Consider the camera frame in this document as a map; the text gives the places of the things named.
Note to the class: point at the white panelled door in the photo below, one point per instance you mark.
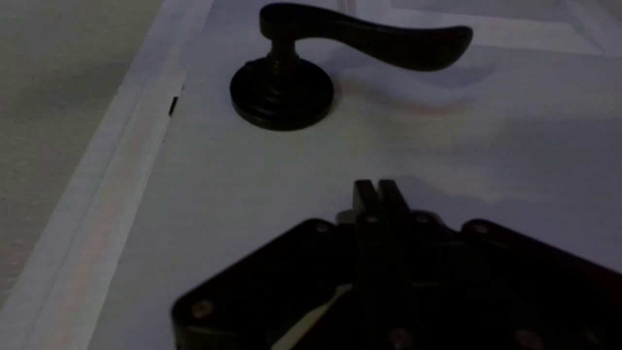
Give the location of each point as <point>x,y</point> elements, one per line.
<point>259,195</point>

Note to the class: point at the white door frame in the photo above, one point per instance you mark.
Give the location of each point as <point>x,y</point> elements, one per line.
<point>97,215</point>

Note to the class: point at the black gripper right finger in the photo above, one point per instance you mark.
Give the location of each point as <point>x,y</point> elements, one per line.
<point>492,279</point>

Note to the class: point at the black door latch bolt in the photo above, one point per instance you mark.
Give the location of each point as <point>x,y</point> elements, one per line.
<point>173,106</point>

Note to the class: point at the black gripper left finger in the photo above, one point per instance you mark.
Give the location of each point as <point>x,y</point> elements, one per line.
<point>292,279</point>

